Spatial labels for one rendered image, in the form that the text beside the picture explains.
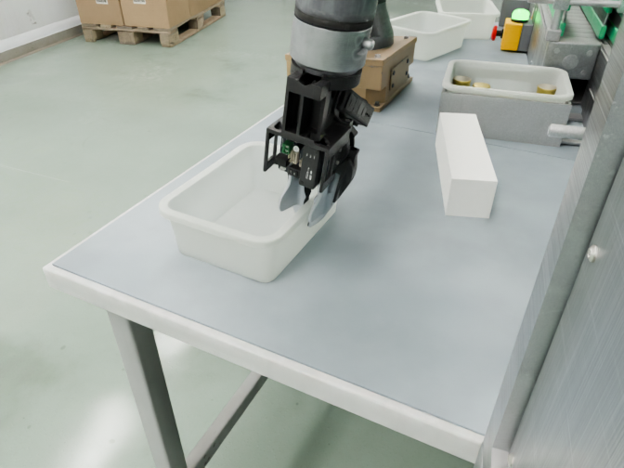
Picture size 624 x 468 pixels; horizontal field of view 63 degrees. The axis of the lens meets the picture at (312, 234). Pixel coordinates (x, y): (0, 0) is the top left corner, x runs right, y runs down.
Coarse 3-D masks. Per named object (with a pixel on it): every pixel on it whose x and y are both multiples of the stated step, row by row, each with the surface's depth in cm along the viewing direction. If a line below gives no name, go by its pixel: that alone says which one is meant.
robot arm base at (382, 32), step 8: (384, 0) 106; (384, 8) 107; (376, 16) 105; (384, 16) 107; (376, 24) 105; (384, 24) 107; (376, 32) 106; (384, 32) 107; (392, 32) 109; (376, 40) 106; (384, 40) 107; (392, 40) 110; (376, 48) 107
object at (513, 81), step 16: (448, 64) 102; (464, 64) 104; (480, 64) 103; (496, 64) 103; (512, 64) 102; (448, 80) 94; (480, 80) 105; (496, 80) 104; (512, 80) 103; (528, 80) 102; (544, 80) 101; (560, 80) 97; (496, 96) 91; (512, 96) 89; (528, 96) 89; (544, 96) 88; (560, 96) 88
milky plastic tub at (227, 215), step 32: (224, 160) 72; (256, 160) 77; (192, 192) 67; (224, 192) 73; (256, 192) 78; (192, 224) 59; (224, 224) 71; (256, 224) 71; (288, 224) 59; (320, 224) 70; (192, 256) 65; (224, 256) 62; (256, 256) 59; (288, 256) 63
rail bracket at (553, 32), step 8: (528, 0) 98; (536, 0) 97; (544, 0) 97; (552, 0) 97; (560, 0) 96; (568, 0) 95; (576, 0) 96; (584, 0) 95; (592, 0) 95; (600, 0) 95; (608, 0) 94; (560, 8) 96; (560, 16) 97; (552, 24) 99; (552, 32) 99; (560, 32) 98; (552, 40) 100
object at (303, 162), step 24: (360, 72) 50; (288, 96) 49; (312, 96) 48; (336, 96) 52; (288, 120) 51; (312, 120) 52; (336, 120) 55; (288, 144) 53; (312, 144) 50; (336, 144) 52; (264, 168) 55; (288, 168) 54; (312, 168) 52
